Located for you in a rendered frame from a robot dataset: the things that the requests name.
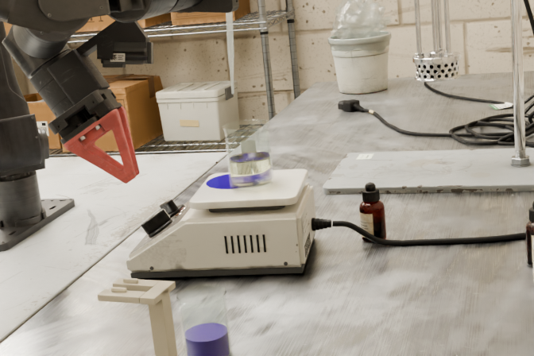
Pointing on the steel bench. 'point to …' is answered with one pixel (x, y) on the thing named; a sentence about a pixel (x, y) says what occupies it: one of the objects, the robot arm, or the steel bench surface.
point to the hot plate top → (240, 199)
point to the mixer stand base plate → (431, 172)
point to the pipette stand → (161, 302)
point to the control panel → (165, 228)
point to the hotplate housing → (233, 241)
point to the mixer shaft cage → (450, 71)
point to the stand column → (517, 63)
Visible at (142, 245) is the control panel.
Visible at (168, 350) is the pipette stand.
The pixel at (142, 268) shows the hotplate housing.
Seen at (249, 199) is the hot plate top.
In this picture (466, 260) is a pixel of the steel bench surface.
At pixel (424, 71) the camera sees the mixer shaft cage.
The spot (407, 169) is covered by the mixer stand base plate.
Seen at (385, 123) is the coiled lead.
